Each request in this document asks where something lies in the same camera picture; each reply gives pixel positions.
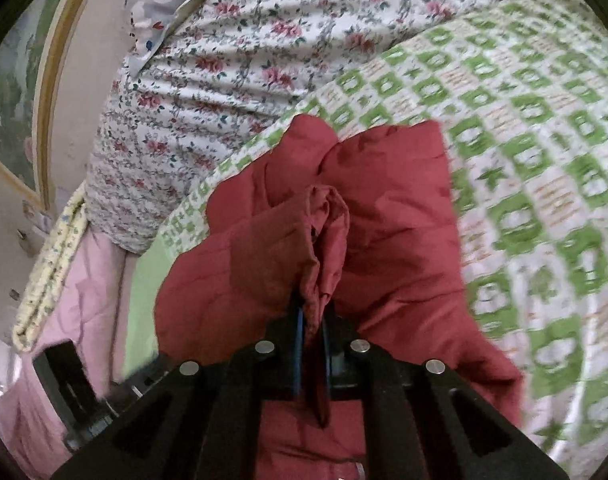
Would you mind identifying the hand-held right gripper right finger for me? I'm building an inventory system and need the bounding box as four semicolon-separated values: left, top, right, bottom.
318;307;572;480

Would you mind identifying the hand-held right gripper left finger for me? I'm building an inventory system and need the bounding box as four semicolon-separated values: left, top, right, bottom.
49;305;307;480

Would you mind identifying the dark red quilted blanket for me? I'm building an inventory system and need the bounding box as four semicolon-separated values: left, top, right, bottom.
154;114;527;468

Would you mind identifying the pink blanket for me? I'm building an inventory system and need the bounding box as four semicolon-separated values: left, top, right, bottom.
0;227;145;478

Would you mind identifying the yellow floral cloth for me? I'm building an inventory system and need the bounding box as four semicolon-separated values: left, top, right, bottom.
11;185;92;353

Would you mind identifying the green and white patterned bedsheet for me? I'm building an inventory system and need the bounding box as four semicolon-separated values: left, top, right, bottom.
121;0;608;466

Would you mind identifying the white floral quilt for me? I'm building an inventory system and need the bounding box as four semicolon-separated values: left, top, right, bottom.
86;0;554;256

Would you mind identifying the gold framed wall picture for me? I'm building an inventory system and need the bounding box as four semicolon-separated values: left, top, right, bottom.
0;0;110;211

